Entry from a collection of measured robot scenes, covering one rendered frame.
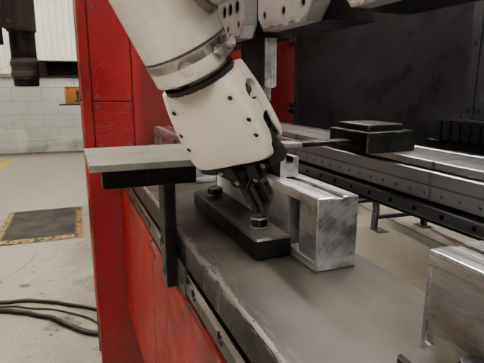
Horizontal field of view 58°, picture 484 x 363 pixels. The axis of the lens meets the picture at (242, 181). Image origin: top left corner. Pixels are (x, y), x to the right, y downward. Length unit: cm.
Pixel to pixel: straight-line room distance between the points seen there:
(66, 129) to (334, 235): 749
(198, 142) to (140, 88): 110
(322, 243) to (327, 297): 8
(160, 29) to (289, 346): 30
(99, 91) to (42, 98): 642
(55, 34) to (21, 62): 586
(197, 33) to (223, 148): 12
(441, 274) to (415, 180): 41
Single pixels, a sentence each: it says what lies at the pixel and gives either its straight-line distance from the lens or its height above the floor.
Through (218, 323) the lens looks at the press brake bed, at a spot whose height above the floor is 82.
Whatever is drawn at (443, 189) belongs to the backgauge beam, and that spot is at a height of 95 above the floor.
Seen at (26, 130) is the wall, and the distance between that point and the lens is 802.
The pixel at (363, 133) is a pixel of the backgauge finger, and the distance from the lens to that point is 81.
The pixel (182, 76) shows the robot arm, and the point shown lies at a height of 111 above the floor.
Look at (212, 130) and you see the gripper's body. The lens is 44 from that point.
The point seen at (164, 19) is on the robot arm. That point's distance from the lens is 39.
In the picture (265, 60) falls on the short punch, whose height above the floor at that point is 114.
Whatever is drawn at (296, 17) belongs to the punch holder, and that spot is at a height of 118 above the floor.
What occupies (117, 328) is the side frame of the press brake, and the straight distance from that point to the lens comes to 177.
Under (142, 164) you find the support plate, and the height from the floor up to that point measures 100.
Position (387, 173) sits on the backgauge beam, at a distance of 84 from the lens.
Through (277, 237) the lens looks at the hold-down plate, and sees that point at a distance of 59.
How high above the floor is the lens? 110
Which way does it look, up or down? 12 degrees down
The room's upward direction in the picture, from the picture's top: straight up
